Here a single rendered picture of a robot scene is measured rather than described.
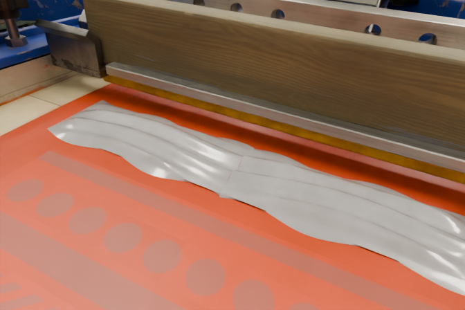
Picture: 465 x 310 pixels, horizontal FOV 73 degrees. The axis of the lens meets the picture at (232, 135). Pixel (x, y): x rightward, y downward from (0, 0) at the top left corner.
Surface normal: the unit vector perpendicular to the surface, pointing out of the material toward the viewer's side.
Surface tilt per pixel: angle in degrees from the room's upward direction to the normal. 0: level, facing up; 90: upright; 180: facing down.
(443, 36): 90
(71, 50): 90
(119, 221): 0
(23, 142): 0
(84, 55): 90
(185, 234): 0
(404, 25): 90
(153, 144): 31
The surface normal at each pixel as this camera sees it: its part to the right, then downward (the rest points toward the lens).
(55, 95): 0.07, -0.84
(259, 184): -0.04, -0.41
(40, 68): 0.91, 0.28
